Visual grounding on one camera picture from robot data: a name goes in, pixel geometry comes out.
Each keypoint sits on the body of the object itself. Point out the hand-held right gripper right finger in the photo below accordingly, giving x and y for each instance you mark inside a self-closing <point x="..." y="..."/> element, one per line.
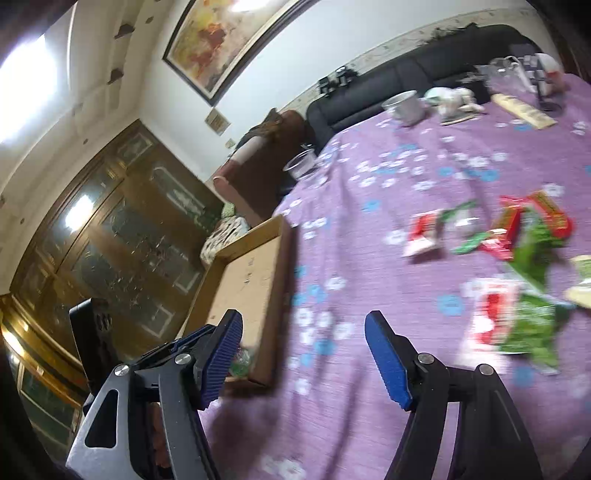
<point x="388" y="364"/>

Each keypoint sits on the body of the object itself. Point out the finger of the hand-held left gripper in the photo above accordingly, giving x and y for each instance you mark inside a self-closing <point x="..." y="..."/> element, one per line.
<point x="178" y="342"/>

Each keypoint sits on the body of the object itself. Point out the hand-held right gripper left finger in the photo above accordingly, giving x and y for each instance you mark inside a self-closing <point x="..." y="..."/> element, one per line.
<point x="221" y="364"/>

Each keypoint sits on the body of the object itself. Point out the green clear snack packet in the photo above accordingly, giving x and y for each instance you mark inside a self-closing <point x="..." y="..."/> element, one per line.
<point x="461" y="226"/>
<point x="240" y="362"/>

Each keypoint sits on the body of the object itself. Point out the cardboard box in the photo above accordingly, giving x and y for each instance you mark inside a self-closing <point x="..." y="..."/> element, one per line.
<point x="249" y="286"/>

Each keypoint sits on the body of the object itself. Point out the cream white snack packet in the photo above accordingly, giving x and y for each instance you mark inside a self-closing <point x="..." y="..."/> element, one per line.
<point x="579" y="281"/>

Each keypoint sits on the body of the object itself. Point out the golden framed cabinet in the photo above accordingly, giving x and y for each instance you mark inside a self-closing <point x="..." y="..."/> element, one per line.
<point x="37" y="350"/>

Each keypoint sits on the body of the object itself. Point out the purple floral tablecloth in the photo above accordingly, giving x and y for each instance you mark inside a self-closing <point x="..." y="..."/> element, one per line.
<point x="369" y="286"/>

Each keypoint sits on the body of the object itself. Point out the wooden glass door cabinet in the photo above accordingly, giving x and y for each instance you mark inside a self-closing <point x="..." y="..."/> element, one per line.
<point x="115" y="240"/>

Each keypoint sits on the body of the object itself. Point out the patterned blanket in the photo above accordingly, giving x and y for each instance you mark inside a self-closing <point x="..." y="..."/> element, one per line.
<point x="224" y="237"/>

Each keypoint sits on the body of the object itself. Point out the green cushion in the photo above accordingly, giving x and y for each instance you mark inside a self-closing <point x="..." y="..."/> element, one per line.
<point x="228" y="210"/>

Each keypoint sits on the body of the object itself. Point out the brown armchair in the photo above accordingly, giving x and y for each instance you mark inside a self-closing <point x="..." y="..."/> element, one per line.
<point x="263" y="175"/>

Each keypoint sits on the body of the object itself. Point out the clear plastic cup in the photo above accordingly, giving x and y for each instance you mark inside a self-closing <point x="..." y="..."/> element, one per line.
<point x="300" y="166"/>

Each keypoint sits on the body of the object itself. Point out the brown cloth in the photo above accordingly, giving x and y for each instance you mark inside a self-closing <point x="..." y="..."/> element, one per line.
<point x="272" y="123"/>

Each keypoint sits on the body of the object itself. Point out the ceiling light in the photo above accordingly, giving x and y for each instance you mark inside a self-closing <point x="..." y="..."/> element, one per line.
<point x="25" y="92"/>

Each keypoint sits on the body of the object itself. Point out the white mug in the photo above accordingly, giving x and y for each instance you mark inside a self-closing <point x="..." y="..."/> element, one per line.
<point x="406" y="108"/>

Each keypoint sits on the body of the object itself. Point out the black device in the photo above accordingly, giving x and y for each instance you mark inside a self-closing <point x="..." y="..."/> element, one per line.
<point x="345" y="76"/>
<point x="325" y="85"/>

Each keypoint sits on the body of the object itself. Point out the cream wrapped stick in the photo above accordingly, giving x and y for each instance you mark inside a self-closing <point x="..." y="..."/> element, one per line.
<point x="521" y="110"/>

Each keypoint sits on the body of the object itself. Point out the black leather sofa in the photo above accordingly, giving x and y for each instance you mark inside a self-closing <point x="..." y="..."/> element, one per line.
<point x="415" y="69"/>

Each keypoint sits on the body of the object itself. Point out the framed painting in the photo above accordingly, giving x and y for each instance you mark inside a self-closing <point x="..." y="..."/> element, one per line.
<point x="221" y="41"/>

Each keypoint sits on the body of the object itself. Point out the clear glass jar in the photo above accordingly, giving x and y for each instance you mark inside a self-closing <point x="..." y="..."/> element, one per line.
<point x="505" y="74"/>

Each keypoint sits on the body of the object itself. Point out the white gadget on black stand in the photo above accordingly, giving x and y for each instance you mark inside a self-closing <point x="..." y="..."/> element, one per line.
<point x="549" y="74"/>

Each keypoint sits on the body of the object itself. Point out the yellow wall plaque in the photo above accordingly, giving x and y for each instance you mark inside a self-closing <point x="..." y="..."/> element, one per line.
<point x="217" y="121"/>

